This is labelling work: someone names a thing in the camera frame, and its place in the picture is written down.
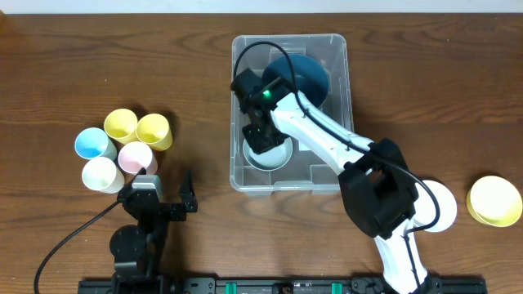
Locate light grey bowl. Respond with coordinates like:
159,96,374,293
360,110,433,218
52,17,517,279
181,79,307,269
243,137,293,171

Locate dark blue bowl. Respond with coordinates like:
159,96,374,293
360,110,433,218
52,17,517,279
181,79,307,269
261,54,329,108

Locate white bowl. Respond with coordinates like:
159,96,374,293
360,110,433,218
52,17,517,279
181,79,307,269
413,180,457,233

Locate yellow bowl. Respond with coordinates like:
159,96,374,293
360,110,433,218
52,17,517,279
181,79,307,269
466,176,522,227

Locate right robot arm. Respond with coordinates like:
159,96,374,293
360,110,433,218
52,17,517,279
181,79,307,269
230,72,428,293

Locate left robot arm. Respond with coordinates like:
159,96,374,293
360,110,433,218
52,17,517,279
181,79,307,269
110,169,198,279

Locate pink cup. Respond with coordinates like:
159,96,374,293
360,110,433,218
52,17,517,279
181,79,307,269
118,141,158,175

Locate cream white cup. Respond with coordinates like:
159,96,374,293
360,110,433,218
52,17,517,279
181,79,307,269
82,157,125,194

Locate clear plastic storage bin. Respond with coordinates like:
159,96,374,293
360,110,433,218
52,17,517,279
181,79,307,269
230,33,354,196

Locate yellow cup right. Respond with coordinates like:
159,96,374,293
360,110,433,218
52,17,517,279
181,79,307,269
136,114,173,151

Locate yellow cup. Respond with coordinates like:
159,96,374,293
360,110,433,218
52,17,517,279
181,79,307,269
136,114,173,151
104,109,138,145

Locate light blue cup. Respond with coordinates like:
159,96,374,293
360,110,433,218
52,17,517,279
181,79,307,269
74,127,117,160

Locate yellow cup left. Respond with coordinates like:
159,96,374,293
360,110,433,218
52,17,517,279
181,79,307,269
104,109,138,145

